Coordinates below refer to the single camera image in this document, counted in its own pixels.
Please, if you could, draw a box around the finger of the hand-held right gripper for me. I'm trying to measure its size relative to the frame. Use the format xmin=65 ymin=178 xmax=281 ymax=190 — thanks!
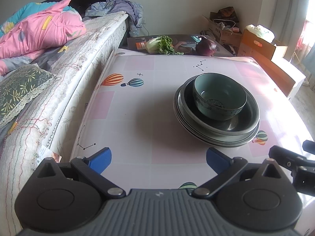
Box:
xmin=269 ymin=145 xmax=315 ymax=175
xmin=303 ymin=140 xmax=315 ymax=153

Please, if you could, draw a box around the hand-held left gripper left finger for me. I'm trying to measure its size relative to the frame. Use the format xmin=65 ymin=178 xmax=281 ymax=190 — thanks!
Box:
xmin=37 ymin=147 xmax=126 ymax=198

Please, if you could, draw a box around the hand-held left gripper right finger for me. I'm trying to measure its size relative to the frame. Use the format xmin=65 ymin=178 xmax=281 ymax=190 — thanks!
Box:
xmin=192 ymin=147 xmax=287 ymax=198

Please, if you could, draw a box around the wide stainless steel plate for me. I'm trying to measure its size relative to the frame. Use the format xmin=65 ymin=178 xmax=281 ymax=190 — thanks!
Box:
xmin=173 ymin=85 xmax=261 ymax=148

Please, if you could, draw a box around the deep stainless steel bowl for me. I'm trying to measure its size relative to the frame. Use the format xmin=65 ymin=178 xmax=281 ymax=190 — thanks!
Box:
xmin=184 ymin=79 xmax=260 ymax=136

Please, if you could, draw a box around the teal ceramic bowl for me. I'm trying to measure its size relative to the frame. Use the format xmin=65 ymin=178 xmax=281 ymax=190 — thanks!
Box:
xmin=193 ymin=72 xmax=247 ymax=121

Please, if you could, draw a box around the long cardboard box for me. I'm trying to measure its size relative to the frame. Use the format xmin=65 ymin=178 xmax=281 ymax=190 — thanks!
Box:
xmin=256 ymin=54 xmax=306 ymax=101

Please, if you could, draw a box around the white quilted mattress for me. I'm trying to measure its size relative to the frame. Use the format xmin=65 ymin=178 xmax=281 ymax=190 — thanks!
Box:
xmin=0 ymin=12 xmax=130 ymax=236

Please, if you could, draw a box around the green leaf pattern pillow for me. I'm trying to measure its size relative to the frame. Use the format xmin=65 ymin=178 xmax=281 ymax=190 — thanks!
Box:
xmin=0 ymin=63 xmax=57 ymax=128

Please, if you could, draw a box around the open brown cardboard box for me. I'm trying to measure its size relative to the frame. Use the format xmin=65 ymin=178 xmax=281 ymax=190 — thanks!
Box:
xmin=237 ymin=29 xmax=288 ymax=61

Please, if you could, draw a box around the red onion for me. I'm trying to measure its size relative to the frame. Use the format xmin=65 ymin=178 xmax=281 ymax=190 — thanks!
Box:
xmin=196 ymin=36 xmax=218 ymax=56

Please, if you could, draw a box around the grey bed sheet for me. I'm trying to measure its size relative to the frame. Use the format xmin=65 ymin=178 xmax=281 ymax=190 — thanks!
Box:
xmin=0 ymin=38 xmax=85 ymax=140

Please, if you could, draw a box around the printed cardboard box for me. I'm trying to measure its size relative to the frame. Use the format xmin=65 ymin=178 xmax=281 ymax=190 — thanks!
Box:
xmin=202 ymin=15 xmax=243 ymax=48

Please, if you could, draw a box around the white plastic bag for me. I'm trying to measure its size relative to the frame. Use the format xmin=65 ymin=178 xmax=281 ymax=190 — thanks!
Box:
xmin=246 ymin=24 xmax=275 ymax=43

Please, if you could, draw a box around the napa cabbage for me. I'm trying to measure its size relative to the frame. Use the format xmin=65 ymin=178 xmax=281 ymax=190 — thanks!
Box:
xmin=145 ymin=35 xmax=184 ymax=55

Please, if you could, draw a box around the pink quilt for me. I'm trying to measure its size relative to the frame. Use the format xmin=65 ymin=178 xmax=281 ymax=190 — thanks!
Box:
xmin=0 ymin=0 xmax=86 ymax=75

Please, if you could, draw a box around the dark printed bag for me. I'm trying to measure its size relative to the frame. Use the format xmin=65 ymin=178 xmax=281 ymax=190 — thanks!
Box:
xmin=218 ymin=6 xmax=240 ymax=23

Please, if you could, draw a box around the pile of blue clothes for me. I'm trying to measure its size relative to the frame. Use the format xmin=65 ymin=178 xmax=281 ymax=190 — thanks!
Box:
xmin=82 ymin=0 xmax=144 ymax=37

